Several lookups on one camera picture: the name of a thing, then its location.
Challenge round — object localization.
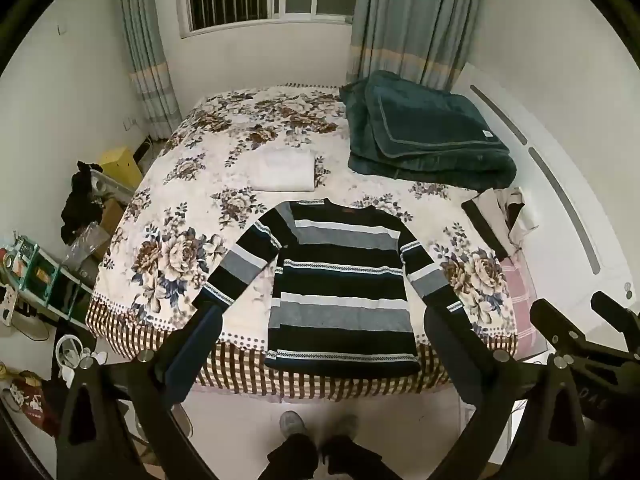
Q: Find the pink checked towel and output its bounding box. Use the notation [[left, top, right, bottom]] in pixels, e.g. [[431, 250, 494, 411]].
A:
[[499, 254, 540, 356]]

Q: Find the cardboard box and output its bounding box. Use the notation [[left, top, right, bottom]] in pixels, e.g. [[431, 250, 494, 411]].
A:
[[94, 199, 127, 258]]

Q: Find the white round appliance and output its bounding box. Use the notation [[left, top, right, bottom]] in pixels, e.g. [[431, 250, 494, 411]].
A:
[[54, 334, 109, 377]]

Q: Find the red bag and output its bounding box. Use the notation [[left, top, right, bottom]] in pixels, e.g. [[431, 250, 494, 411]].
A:
[[7, 370, 62, 437]]

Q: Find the white folded cloth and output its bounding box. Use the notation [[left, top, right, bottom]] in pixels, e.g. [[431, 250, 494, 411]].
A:
[[248, 148, 317, 193]]

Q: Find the person's left leg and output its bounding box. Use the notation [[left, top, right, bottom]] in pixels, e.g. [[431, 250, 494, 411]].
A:
[[266, 432, 320, 480]]

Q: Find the floral bed cover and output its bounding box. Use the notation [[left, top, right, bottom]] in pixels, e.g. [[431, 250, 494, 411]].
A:
[[85, 82, 521, 401]]

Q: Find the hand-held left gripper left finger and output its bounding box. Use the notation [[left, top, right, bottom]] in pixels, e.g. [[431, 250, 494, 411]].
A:
[[56, 304, 224, 480]]

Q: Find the black cloth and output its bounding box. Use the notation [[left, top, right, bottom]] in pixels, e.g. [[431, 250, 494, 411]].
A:
[[60, 160, 107, 247]]

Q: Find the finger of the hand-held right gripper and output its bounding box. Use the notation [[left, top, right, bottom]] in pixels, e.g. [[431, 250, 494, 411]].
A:
[[530, 298, 640, 362], [591, 290, 640, 334]]

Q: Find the dark green folded blanket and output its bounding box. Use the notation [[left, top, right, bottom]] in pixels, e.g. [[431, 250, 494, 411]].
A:
[[339, 70, 518, 192]]

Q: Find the clear plastic bag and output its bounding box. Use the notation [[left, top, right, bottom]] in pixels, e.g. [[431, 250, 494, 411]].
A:
[[61, 221, 112, 273]]

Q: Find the grey shoe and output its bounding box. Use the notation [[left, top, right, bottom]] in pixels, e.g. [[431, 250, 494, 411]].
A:
[[279, 410, 307, 438], [336, 413, 360, 440]]

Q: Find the grey-green striped curtain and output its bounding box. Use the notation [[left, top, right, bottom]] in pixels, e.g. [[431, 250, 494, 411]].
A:
[[116, 0, 183, 142], [347, 0, 488, 92]]

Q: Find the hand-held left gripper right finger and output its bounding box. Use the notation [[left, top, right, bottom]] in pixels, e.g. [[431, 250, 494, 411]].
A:
[[423, 304, 601, 480]]

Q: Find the green storage rack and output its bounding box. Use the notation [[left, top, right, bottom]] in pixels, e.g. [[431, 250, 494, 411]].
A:
[[0, 234, 97, 325]]

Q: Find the striped black grey sweater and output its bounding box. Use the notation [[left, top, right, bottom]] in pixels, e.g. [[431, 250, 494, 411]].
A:
[[192, 198, 466, 378]]

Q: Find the yellow box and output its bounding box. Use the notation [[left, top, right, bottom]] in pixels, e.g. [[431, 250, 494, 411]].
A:
[[99, 146, 147, 192]]

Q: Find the white headboard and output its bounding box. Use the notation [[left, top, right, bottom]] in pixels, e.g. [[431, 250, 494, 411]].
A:
[[452, 62, 638, 361]]

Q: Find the beige and black garment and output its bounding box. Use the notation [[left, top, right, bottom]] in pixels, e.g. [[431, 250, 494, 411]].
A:
[[461, 187, 538, 261]]

